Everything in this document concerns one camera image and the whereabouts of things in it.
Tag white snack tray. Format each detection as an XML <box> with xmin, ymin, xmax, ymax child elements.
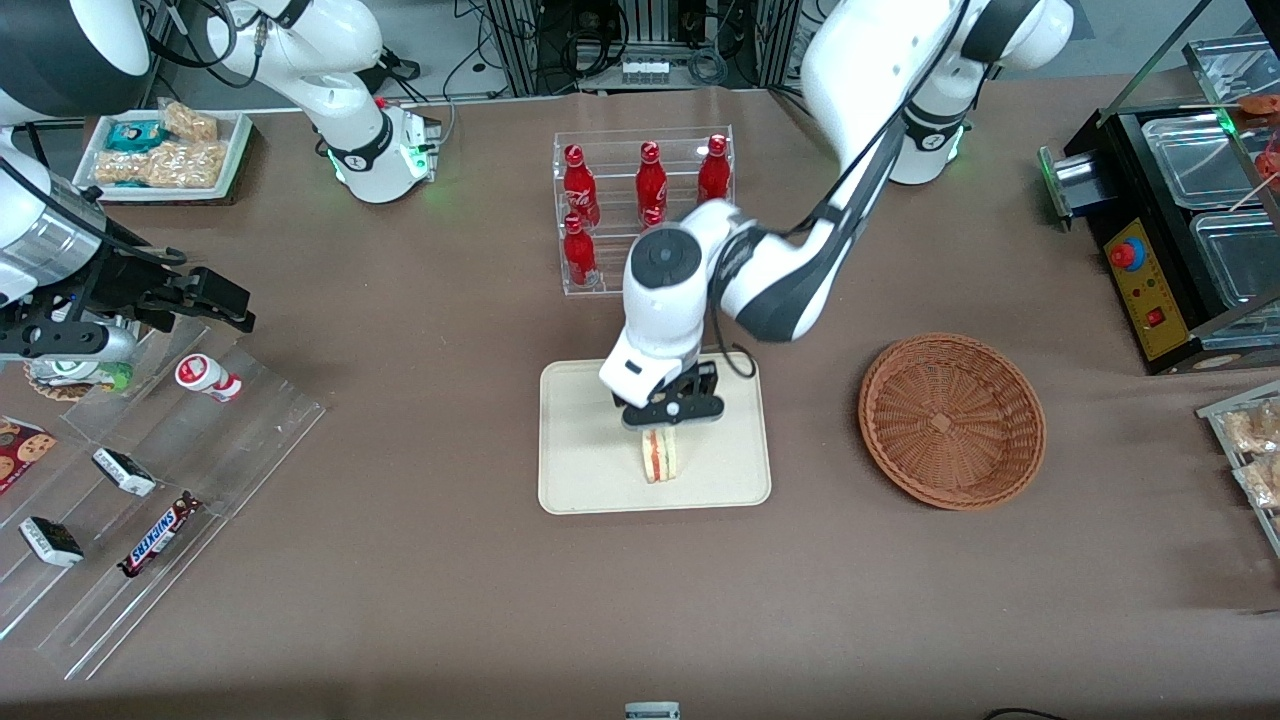
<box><xmin>72</xmin><ymin>108</ymin><xmax>256</xmax><ymax>206</ymax></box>

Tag teal snack packet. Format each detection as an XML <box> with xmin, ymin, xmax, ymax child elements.
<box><xmin>106</xmin><ymin>120</ymin><xmax>167</xmax><ymax>153</ymax></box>

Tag Snickers chocolate bar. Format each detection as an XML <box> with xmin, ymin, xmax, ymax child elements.
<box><xmin>118</xmin><ymin>492</ymin><xmax>205</xmax><ymax>579</ymax></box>

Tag wrapped peanut brittle snack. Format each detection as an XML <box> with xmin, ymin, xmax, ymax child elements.
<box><xmin>160</xmin><ymin>100</ymin><xmax>221</xmax><ymax>143</ymax></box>
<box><xmin>93</xmin><ymin>150</ymin><xmax>151</xmax><ymax>186</ymax></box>
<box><xmin>145</xmin><ymin>140</ymin><xmax>229</xmax><ymax>189</ymax></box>

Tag round brown wicker basket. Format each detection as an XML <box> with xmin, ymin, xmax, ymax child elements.
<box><xmin>858</xmin><ymin>333</ymin><xmax>1047</xmax><ymax>511</ymax></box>

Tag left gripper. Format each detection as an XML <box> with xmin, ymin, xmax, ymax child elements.
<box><xmin>599</xmin><ymin>335</ymin><xmax>727</xmax><ymax>441</ymax></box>

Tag white red yogurt bottle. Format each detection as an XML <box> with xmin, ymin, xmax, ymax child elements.
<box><xmin>175</xmin><ymin>353</ymin><xmax>244</xmax><ymax>404</ymax></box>

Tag beige rectangular serving tray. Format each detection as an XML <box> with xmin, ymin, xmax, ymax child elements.
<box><xmin>538</xmin><ymin>352</ymin><xmax>773</xmax><ymax>516</ymax></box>

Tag grey snack tray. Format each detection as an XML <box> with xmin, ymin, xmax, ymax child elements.
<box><xmin>1196</xmin><ymin>380</ymin><xmax>1280</xmax><ymax>557</ymax></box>

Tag red cola bottle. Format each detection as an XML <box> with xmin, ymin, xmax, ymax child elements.
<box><xmin>562</xmin><ymin>144</ymin><xmax>599</xmax><ymax>229</ymax></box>
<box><xmin>562</xmin><ymin>214</ymin><xmax>599</xmax><ymax>289</ymax></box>
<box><xmin>636</xmin><ymin>141</ymin><xmax>669</xmax><ymax>213</ymax></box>
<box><xmin>697</xmin><ymin>134</ymin><xmax>731</xmax><ymax>205</ymax></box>

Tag green labelled round container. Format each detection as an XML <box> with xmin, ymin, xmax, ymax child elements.
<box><xmin>24</xmin><ymin>355</ymin><xmax>137</xmax><ymax>403</ymax></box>

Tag black food warmer yellow panel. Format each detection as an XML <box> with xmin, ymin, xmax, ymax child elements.
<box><xmin>1038</xmin><ymin>35</ymin><xmax>1280</xmax><ymax>377</ymax></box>

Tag red cookie box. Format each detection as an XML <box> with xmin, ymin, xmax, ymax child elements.
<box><xmin>0</xmin><ymin>416</ymin><xmax>59</xmax><ymax>495</ymax></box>

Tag steel food pan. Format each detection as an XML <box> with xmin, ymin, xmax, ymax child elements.
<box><xmin>1142</xmin><ymin>112</ymin><xmax>1280</xmax><ymax>211</ymax></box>
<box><xmin>1192</xmin><ymin>210</ymin><xmax>1280</xmax><ymax>311</ymax></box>

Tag clear acrylic stepped display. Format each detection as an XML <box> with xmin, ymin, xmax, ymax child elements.
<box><xmin>0</xmin><ymin>320</ymin><xmax>327</xmax><ymax>683</ymax></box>

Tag clear acrylic bottle rack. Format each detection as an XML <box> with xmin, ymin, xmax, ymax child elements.
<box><xmin>552</xmin><ymin>125</ymin><xmax>736</xmax><ymax>297</ymax></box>

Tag aluminium equipment rack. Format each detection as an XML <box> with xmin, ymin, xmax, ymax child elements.
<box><xmin>485</xmin><ymin>0</ymin><xmax>833</xmax><ymax>98</ymax></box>

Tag wrapped pastry snack pack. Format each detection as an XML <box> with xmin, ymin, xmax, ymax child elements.
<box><xmin>1238</xmin><ymin>456</ymin><xmax>1280</xmax><ymax>511</ymax></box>
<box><xmin>1222</xmin><ymin>400</ymin><xmax>1280</xmax><ymax>457</ymax></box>

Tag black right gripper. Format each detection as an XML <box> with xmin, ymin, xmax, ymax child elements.
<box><xmin>0</xmin><ymin>245</ymin><xmax>257</xmax><ymax>361</ymax></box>

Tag triangle sandwich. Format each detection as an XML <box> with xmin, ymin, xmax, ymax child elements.
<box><xmin>641</xmin><ymin>428</ymin><xmax>682</xmax><ymax>485</ymax></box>

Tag small black white box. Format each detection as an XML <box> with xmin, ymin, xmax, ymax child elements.
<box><xmin>92</xmin><ymin>448</ymin><xmax>158</xmax><ymax>498</ymax></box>
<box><xmin>18</xmin><ymin>516</ymin><xmax>86</xmax><ymax>569</ymax></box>

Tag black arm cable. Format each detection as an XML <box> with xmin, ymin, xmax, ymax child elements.
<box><xmin>700</xmin><ymin>0</ymin><xmax>976</xmax><ymax>381</ymax></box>

